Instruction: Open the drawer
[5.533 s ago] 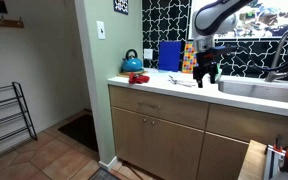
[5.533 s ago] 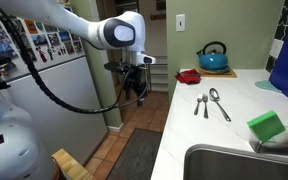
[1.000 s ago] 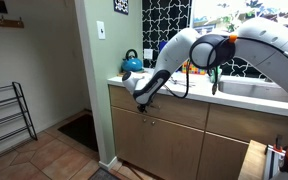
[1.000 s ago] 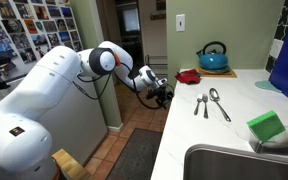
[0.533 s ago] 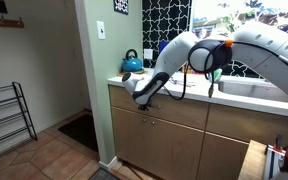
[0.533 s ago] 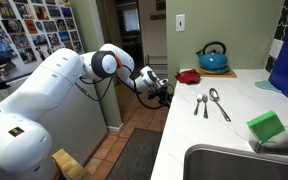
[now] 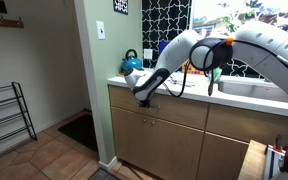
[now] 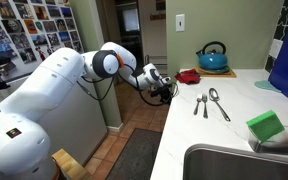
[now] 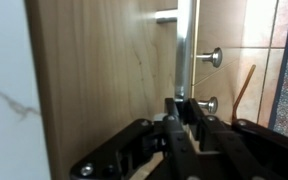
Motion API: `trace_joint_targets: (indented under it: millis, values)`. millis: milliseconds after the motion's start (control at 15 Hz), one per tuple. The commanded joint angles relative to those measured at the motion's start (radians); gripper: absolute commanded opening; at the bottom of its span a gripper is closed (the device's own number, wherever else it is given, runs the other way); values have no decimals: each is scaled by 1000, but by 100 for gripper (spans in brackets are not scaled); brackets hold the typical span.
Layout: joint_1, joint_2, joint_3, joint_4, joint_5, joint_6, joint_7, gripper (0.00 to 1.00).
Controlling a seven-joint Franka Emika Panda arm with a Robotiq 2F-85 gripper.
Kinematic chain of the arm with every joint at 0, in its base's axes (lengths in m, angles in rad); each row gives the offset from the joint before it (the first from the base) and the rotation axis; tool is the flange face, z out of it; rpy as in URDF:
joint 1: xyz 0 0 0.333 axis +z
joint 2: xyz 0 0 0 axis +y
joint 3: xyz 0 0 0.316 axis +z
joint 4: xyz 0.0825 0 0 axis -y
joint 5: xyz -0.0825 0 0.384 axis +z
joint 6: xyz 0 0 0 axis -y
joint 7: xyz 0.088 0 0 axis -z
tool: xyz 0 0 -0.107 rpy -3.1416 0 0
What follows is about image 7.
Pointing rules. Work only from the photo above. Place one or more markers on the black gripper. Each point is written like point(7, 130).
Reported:
point(144, 103)

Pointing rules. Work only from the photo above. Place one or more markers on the light wood kitchen drawer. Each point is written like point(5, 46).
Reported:
point(177, 110)

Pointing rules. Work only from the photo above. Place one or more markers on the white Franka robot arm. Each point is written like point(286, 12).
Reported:
point(267, 43)

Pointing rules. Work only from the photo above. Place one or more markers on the narrow wood cabinet door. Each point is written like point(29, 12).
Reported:
point(129, 136)

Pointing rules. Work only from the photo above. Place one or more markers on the metal utensils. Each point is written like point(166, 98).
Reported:
point(180, 81)

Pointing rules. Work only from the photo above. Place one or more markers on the blue kettle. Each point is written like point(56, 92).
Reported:
point(131, 62)

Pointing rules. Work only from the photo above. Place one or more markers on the white kitchen countertop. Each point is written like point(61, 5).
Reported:
point(197, 90)

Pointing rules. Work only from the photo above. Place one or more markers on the wide wood cabinet door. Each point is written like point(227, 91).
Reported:
point(175, 150)

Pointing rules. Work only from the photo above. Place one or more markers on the blue box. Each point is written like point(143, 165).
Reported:
point(163, 47)

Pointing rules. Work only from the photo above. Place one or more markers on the black door mat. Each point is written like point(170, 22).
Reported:
point(80, 131)

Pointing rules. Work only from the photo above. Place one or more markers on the green dish sponge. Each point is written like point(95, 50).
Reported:
point(217, 74)

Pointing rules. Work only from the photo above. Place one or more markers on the patterned blue floor rug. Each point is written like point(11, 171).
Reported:
point(102, 175)

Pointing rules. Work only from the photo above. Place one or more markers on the black white patterned backsplash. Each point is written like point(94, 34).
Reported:
point(165, 20)

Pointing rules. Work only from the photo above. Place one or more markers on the wood sink cabinet door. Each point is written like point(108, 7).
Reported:
point(220, 156)

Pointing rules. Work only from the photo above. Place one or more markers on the blue white tile picture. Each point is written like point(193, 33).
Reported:
point(121, 5)

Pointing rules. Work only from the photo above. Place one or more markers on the steel kitchen sink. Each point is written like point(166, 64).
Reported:
point(250, 88)

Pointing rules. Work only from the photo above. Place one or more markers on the wood false front panel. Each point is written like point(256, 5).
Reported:
point(250, 123)

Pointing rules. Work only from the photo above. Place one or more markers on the wooden table top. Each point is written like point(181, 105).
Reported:
point(252, 160)

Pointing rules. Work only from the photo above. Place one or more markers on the bright kitchen window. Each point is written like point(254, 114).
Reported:
point(250, 11)

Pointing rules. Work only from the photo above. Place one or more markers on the white wall outlet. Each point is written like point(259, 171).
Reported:
point(147, 53)

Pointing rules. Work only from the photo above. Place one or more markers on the white light switch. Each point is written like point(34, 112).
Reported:
point(100, 30)

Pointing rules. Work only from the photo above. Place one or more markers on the aluminium frame profile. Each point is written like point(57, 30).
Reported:
point(273, 161)

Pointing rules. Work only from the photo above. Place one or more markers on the wooden coat hook rail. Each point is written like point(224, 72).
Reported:
point(2, 22)

